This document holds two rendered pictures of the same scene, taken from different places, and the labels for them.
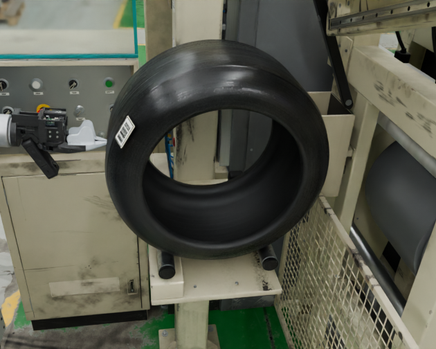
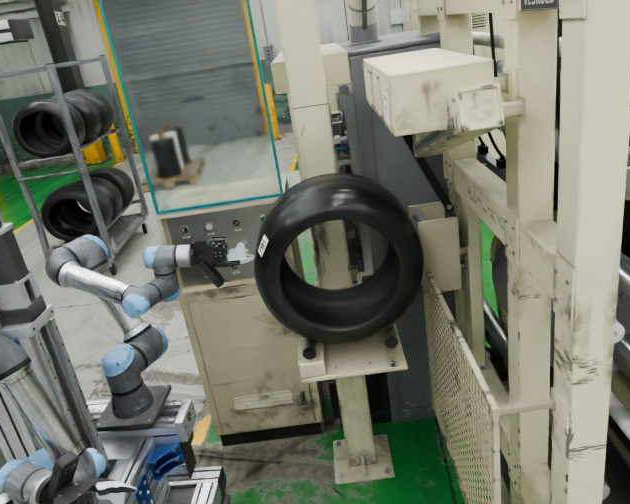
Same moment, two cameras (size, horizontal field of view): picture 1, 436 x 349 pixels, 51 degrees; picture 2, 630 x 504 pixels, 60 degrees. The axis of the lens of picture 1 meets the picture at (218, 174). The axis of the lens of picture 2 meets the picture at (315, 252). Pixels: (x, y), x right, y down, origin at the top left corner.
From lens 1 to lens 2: 72 cm
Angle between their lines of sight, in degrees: 15
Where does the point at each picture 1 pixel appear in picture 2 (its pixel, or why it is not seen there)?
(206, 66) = (313, 193)
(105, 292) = (281, 405)
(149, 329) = (324, 441)
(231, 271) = (366, 355)
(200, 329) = (365, 431)
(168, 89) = (288, 212)
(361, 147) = (472, 243)
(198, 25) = (318, 165)
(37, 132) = (207, 254)
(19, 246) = (205, 363)
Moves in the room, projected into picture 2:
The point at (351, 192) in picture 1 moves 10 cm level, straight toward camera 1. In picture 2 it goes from (474, 284) to (467, 296)
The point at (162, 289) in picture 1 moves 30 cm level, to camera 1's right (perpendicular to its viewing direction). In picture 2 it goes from (307, 368) to (396, 366)
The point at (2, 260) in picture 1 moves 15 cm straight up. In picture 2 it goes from (194, 391) to (188, 371)
